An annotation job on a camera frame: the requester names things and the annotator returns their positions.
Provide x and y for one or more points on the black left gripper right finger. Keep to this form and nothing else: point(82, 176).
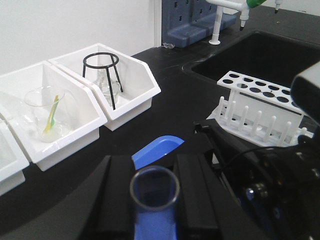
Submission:
point(205, 210)

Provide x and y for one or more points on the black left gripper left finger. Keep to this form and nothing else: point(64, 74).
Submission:
point(98, 209)

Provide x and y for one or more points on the clear glass test tube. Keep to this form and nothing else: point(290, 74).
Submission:
point(155, 191)

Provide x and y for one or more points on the white test tube rack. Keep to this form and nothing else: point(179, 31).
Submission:
point(258, 111)

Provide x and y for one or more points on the blue-grey pegboard drying rack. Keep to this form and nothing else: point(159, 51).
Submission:
point(185, 22)

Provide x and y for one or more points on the blue plastic tray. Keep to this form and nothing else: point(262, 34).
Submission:
point(155, 150)

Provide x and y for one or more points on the middle white storage bin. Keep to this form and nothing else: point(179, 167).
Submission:
point(84, 114)

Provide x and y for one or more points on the white storage bin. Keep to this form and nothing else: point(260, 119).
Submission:
point(84, 114)
point(13, 160)
point(138, 82)

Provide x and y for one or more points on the yellow plastic spatula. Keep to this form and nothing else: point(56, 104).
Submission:
point(47, 128)

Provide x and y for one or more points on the left white storage bin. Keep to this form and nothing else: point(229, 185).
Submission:
point(13, 160)

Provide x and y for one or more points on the green plastic spatula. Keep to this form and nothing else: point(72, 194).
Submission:
point(51, 120)

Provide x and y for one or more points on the clear beaker in middle bin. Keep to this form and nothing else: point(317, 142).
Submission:
point(40, 101)

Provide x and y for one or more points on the glass flask in right bin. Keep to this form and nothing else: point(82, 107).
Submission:
point(103, 83)

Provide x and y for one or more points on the right white storage bin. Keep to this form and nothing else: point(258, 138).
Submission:
point(138, 82)

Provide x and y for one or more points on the black metal tripod stand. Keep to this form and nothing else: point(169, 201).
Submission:
point(103, 60)

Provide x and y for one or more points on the black sink basin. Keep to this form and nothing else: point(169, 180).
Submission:
point(266, 56)

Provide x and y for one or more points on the white lab faucet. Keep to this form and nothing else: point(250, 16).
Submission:
point(236, 7)

